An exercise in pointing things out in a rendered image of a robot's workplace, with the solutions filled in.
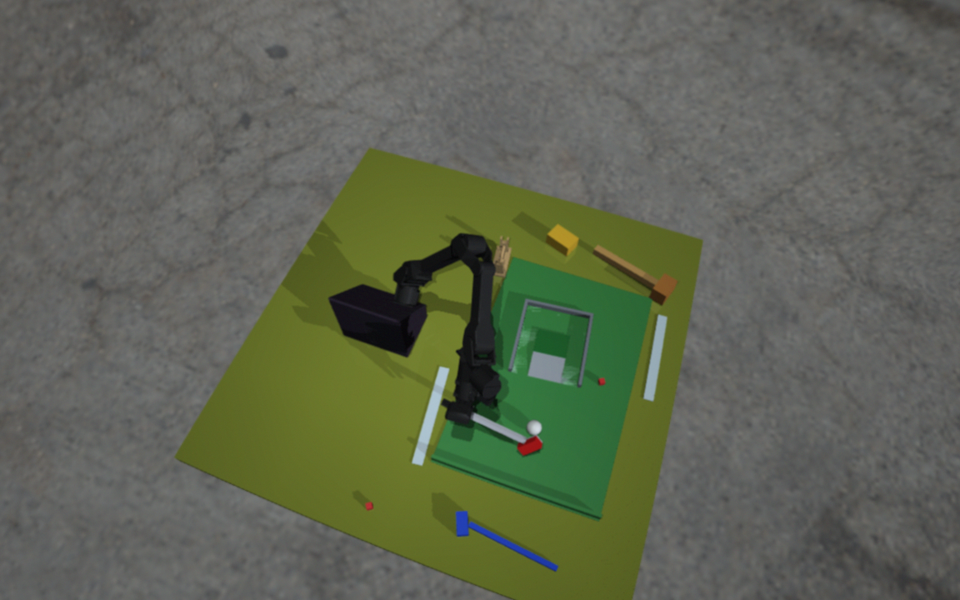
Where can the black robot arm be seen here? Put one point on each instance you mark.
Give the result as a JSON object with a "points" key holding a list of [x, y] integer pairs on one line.
{"points": [[478, 337]]}

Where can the blue putter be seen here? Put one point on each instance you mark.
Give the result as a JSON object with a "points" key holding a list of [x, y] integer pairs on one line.
{"points": [[462, 530]]}

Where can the yellow rectangular block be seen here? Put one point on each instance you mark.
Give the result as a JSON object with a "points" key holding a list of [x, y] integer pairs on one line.
{"points": [[561, 239]]}

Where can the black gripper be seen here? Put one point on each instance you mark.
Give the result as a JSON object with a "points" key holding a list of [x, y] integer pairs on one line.
{"points": [[461, 410]]}

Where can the green putting mat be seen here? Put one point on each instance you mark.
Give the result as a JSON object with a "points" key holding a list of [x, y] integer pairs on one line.
{"points": [[581, 426]]}

